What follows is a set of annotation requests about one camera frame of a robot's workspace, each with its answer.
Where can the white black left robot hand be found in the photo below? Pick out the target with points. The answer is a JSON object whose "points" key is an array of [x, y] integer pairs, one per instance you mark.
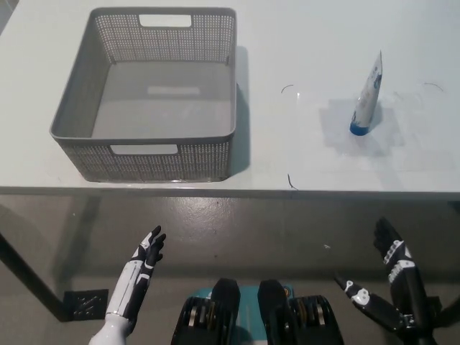
{"points": [[138, 273]]}

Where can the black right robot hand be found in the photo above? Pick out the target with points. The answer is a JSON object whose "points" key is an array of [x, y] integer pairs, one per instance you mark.
{"points": [[404, 284]]}

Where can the white blue shampoo tube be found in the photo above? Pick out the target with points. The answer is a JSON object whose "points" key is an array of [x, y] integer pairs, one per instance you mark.
{"points": [[367, 100]]}

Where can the black floor foot plate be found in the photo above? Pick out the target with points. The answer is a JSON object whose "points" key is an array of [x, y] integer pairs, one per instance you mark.
{"points": [[86, 303], [435, 305]]}

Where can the black diagonal table leg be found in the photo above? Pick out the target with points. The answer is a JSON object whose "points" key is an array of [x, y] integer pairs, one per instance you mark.
{"points": [[452, 309], [32, 275]]}

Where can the clear plastic table sheet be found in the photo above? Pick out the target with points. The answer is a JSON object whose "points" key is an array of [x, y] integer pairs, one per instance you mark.
{"points": [[316, 169]]}

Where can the grey perforated plastic basket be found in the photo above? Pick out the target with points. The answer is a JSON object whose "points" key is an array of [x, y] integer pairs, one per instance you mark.
{"points": [[161, 108]]}

